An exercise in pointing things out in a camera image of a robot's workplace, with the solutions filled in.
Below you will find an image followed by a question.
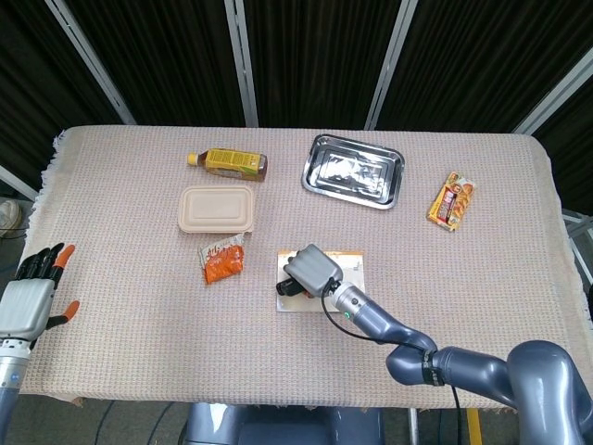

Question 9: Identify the shiny metal tray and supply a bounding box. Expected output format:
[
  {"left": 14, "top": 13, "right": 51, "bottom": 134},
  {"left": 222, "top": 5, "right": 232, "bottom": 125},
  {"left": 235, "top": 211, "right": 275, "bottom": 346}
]
[{"left": 301, "top": 133, "right": 406, "bottom": 211}]

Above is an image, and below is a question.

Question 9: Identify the metal rack frame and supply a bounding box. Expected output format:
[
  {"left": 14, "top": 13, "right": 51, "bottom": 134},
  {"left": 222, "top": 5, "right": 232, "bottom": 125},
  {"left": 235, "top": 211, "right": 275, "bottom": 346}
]
[{"left": 560, "top": 208, "right": 593, "bottom": 325}]

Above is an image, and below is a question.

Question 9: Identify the pink woven tablecloth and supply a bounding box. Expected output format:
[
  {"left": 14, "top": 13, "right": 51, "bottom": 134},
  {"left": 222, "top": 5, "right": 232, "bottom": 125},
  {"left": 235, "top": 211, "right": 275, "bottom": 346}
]
[{"left": 18, "top": 124, "right": 580, "bottom": 412}]

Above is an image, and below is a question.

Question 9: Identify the beige lidded lunch box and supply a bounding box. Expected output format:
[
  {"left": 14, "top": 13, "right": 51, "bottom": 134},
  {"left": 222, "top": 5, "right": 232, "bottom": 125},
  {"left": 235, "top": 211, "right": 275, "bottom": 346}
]
[{"left": 177, "top": 184, "right": 258, "bottom": 235}]

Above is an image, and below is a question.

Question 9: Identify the black curtain panel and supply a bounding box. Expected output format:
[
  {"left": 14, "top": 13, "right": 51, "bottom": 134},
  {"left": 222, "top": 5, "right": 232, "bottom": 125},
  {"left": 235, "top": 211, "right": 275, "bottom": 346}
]
[
  {"left": 532, "top": 92, "right": 593, "bottom": 215},
  {"left": 64, "top": 0, "right": 247, "bottom": 127},
  {"left": 374, "top": 0, "right": 593, "bottom": 134},
  {"left": 243, "top": 0, "right": 402, "bottom": 130},
  {"left": 0, "top": 0, "right": 127, "bottom": 186}
]

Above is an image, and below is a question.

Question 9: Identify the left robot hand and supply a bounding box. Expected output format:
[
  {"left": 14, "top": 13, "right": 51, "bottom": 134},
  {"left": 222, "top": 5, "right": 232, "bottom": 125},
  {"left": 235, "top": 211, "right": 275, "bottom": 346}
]
[{"left": 0, "top": 243, "right": 81, "bottom": 351}]

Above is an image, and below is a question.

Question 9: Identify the aluminium screen post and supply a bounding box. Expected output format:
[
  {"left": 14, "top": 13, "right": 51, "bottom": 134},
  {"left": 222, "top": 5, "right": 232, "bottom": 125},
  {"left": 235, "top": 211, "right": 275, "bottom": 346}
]
[
  {"left": 364, "top": 0, "right": 419, "bottom": 131},
  {"left": 512, "top": 58, "right": 593, "bottom": 135},
  {"left": 223, "top": 0, "right": 259, "bottom": 128},
  {"left": 0, "top": 163, "right": 39, "bottom": 201},
  {"left": 44, "top": 0, "right": 137, "bottom": 126}
]

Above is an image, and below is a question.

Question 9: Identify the yellow curry box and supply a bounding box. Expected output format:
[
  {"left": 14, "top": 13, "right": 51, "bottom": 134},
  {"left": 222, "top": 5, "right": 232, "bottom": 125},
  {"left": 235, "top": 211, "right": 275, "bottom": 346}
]
[{"left": 426, "top": 171, "right": 479, "bottom": 234}]

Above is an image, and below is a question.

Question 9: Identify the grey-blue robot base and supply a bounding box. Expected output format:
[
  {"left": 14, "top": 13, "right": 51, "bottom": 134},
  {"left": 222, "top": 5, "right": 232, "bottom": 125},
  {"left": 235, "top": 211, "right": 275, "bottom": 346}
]
[{"left": 178, "top": 401, "right": 385, "bottom": 445}]

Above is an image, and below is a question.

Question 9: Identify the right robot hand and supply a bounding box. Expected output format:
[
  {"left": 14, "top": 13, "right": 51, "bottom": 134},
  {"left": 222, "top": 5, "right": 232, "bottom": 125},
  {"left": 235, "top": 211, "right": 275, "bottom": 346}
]
[{"left": 282, "top": 244, "right": 346, "bottom": 300}]

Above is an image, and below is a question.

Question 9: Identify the white shoe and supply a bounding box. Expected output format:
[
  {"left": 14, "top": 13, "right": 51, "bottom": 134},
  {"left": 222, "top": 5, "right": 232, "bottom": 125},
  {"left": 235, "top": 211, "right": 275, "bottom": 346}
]
[{"left": 0, "top": 198, "right": 21, "bottom": 239}]

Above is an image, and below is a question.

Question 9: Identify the orange snack packet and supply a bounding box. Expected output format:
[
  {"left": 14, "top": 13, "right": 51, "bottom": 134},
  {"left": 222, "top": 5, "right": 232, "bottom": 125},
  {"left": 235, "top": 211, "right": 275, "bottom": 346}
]
[{"left": 198, "top": 234, "right": 246, "bottom": 286}]

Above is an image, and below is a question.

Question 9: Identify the tea bottle with yellow label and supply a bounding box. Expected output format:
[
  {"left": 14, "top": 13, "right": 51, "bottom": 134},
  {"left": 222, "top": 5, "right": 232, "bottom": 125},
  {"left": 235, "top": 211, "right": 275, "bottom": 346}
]
[{"left": 186, "top": 147, "right": 269, "bottom": 184}]

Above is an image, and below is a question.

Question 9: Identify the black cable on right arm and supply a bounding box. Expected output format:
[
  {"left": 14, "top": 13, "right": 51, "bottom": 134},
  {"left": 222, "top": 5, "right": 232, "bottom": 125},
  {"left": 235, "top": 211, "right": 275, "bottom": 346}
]
[{"left": 320, "top": 276, "right": 464, "bottom": 412}]

